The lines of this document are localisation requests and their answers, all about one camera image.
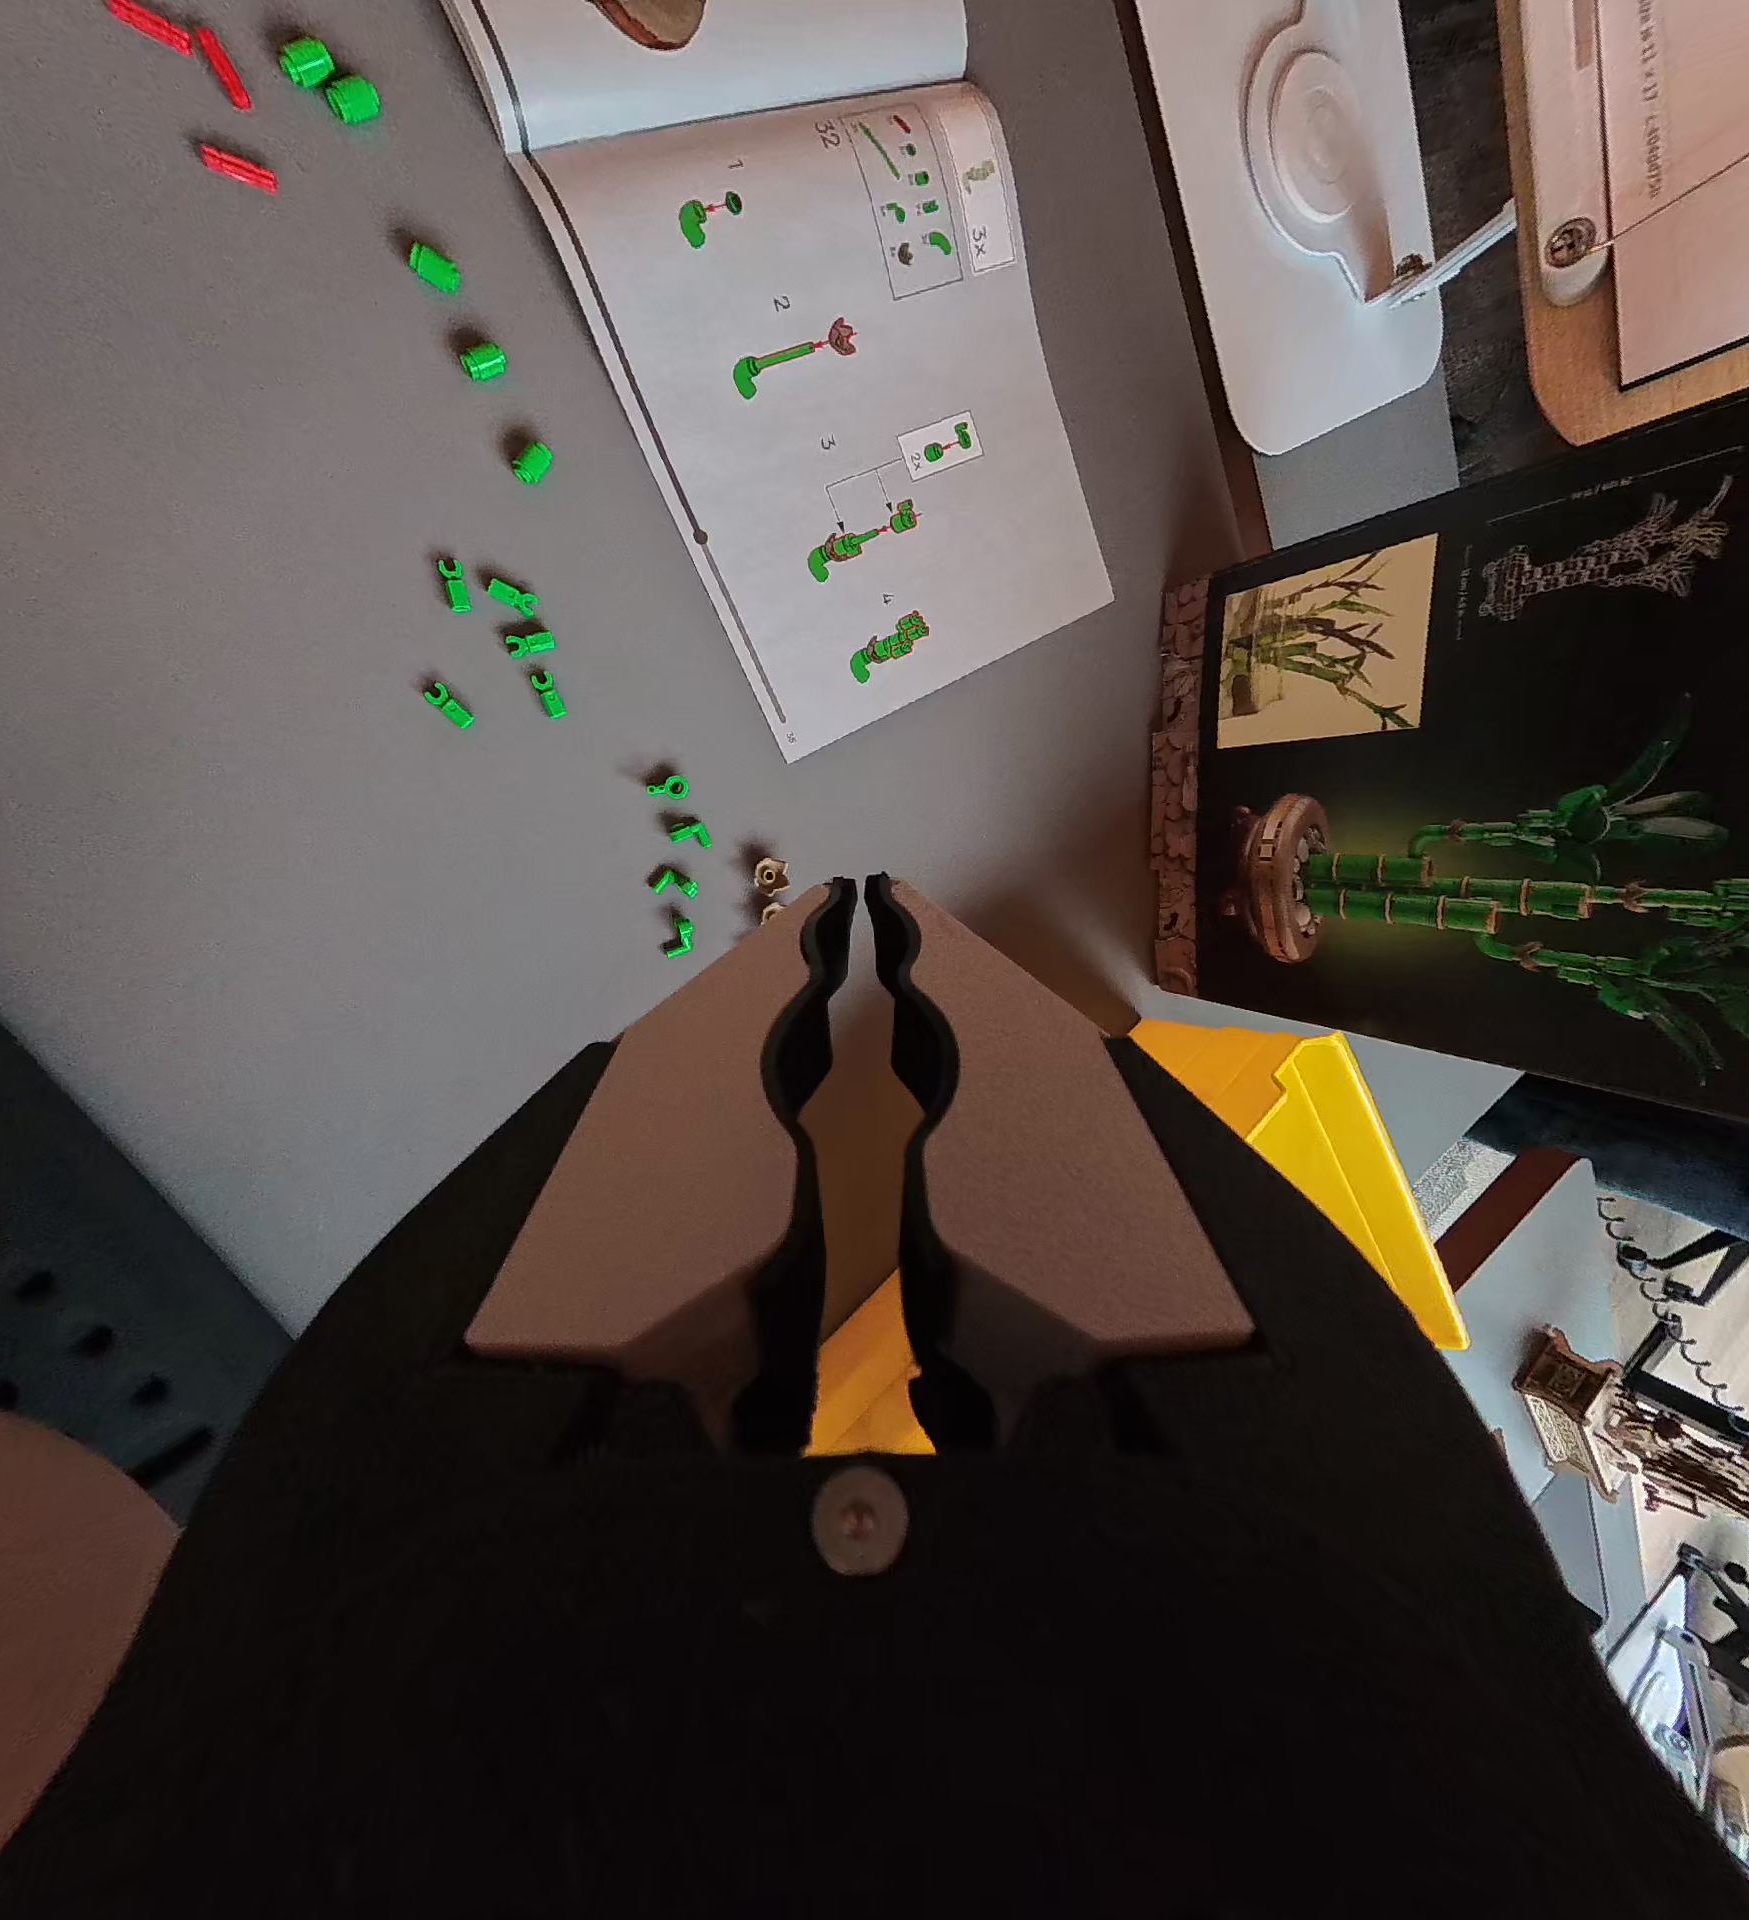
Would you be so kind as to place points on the open instruction booklet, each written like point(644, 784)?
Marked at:
point(845, 376)

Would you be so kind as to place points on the yellow plastic bin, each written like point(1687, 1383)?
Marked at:
point(1339, 1141)

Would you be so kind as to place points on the person's left forearm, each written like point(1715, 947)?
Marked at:
point(4, 1650)

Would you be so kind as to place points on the green brick cylinder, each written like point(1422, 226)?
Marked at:
point(437, 266)
point(531, 461)
point(354, 100)
point(483, 362)
point(307, 61)

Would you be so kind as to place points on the white document stand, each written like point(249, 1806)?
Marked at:
point(1324, 346)

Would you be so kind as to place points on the printed instruction sheet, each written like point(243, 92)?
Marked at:
point(1714, 226)

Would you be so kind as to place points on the black perforated chair armrest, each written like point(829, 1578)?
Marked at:
point(35, 1200)

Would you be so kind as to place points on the green angled brick piece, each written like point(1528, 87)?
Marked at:
point(682, 938)
point(689, 831)
point(672, 881)

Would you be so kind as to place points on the black bamboo-print cardboard box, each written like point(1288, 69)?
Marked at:
point(1565, 675)

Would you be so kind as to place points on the carved wooden model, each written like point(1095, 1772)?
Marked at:
point(1579, 1411)

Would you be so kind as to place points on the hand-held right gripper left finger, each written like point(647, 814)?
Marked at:
point(634, 1200)

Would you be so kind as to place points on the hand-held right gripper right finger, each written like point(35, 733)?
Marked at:
point(1069, 1200)

